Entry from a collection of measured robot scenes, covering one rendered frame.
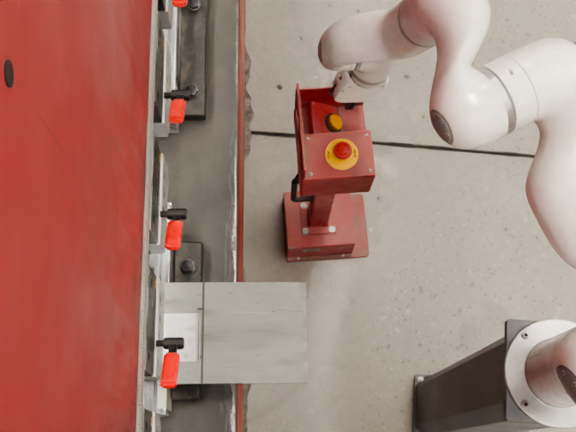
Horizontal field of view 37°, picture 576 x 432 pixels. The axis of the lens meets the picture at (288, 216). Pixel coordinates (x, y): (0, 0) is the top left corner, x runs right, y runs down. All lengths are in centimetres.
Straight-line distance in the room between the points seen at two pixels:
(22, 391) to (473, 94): 73
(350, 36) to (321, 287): 122
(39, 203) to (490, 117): 67
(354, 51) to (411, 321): 126
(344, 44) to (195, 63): 42
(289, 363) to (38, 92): 96
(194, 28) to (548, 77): 87
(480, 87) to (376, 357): 150
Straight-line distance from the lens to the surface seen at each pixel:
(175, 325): 154
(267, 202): 263
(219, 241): 170
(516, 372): 157
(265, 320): 153
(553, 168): 118
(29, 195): 63
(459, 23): 121
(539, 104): 119
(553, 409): 159
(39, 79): 66
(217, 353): 153
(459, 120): 115
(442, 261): 264
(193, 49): 182
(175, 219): 131
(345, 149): 183
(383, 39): 145
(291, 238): 248
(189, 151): 176
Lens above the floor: 251
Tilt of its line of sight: 74 degrees down
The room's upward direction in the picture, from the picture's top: 5 degrees clockwise
